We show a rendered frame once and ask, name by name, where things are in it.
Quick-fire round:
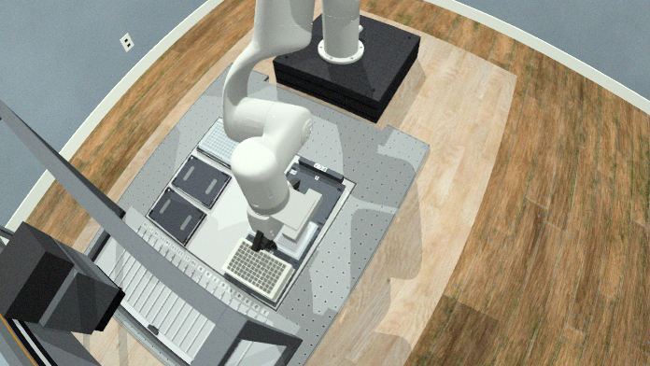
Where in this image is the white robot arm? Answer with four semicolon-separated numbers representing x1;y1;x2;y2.
222;0;364;244

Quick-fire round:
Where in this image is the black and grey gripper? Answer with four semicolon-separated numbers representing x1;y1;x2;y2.
247;177;301;252

